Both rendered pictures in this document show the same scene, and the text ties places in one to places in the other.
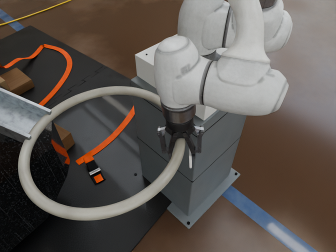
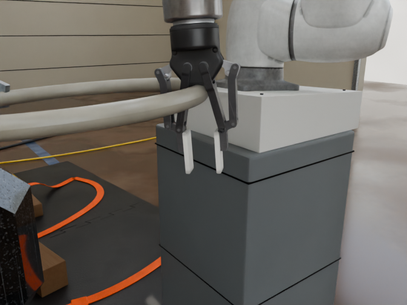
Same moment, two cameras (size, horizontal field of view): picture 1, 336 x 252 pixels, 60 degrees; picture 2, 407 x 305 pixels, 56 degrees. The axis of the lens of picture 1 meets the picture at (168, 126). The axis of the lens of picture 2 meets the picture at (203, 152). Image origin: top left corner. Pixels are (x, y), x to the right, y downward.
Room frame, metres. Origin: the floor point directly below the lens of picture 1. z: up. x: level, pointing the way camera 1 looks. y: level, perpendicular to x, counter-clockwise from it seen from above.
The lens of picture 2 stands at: (-0.08, -0.13, 1.06)
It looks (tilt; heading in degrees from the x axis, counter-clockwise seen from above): 17 degrees down; 8
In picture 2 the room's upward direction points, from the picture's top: straight up
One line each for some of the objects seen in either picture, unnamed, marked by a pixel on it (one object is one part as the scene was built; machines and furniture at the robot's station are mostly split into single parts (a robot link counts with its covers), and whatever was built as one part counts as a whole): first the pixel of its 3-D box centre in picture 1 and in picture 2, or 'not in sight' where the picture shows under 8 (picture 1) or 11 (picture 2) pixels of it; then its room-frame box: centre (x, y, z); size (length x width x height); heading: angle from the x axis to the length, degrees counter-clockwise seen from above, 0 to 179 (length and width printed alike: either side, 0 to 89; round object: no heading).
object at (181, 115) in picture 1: (178, 105); (192, 4); (0.53, -0.03, 1.10); 0.09 x 0.09 x 0.06
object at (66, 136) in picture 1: (51, 134); (36, 265); (1.27, 0.81, 0.07); 0.30 x 0.12 x 0.12; 57
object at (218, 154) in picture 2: (190, 158); (218, 150); (0.52, -0.07, 0.87); 0.03 x 0.01 x 0.07; 177
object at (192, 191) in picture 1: (189, 136); (247, 250); (0.99, -0.11, 0.40); 0.50 x 0.50 x 0.80; 45
